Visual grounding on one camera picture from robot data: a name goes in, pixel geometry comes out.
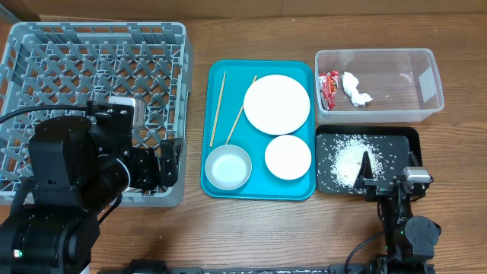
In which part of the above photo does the pile of rice grains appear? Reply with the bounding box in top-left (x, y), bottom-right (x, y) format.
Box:
top-left (316, 134), bottom-right (385, 192)

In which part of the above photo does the wooden chopstick right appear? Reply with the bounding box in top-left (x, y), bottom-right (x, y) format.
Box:
top-left (225, 75), bottom-right (257, 145)

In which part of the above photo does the grey bowl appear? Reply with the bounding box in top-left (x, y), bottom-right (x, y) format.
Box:
top-left (204, 145), bottom-right (252, 191)

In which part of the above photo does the black waste tray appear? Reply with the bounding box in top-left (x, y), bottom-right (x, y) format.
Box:
top-left (316, 125), bottom-right (422, 195)

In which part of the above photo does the white tissue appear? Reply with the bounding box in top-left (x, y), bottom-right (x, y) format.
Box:
top-left (342, 72), bottom-right (373, 107)

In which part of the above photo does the white bowl with rice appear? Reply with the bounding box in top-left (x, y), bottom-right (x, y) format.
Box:
top-left (264, 135), bottom-right (312, 180)

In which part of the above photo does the wooden chopstick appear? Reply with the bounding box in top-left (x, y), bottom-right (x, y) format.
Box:
top-left (225, 75), bottom-right (257, 145)
top-left (210, 71), bottom-right (227, 148)

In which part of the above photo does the wooden chopstick left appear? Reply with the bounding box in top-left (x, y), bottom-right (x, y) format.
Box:
top-left (210, 71), bottom-right (227, 148)

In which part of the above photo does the grey dish rack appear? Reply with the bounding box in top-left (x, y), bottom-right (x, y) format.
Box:
top-left (1, 22), bottom-right (193, 206)

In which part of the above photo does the white round plate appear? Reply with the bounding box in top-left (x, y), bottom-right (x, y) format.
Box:
top-left (243, 75), bottom-right (311, 135)

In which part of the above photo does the red snack wrapper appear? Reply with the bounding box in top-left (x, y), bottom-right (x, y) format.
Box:
top-left (318, 70), bottom-right (339, 111)

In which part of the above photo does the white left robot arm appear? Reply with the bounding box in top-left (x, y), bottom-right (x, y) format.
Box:
top-left (1, 102), bottom-right (183, 273)

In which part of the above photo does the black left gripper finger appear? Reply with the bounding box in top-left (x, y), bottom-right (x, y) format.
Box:
top-left (159, 159), bottom-right (179, 187)
top-left (159, 138), bottom-right (184, 162)

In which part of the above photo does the clear plastic bin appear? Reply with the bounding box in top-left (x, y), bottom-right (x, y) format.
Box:
top-left (315, 48), bottom-right (444, 124)

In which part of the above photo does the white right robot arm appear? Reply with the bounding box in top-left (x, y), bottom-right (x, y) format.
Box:
top-left (344, 152), bottom-right (441, 273)

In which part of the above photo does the teal plastic tray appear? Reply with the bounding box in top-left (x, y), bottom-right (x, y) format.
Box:
top-left (200, 59), bottom-right (316, 201)

